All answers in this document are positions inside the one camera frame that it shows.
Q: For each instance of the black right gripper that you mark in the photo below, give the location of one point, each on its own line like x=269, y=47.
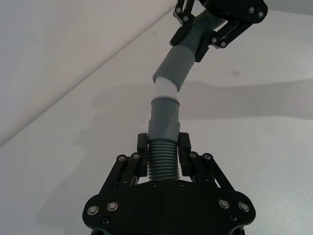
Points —
x=239, y=8

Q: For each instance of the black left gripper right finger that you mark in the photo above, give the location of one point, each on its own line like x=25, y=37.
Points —
x=198, y=169

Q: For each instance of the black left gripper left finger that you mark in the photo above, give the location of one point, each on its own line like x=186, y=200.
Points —
x=129, y=169

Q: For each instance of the white plastic connector tube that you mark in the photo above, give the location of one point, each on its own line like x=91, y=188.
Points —
x=165, y=88

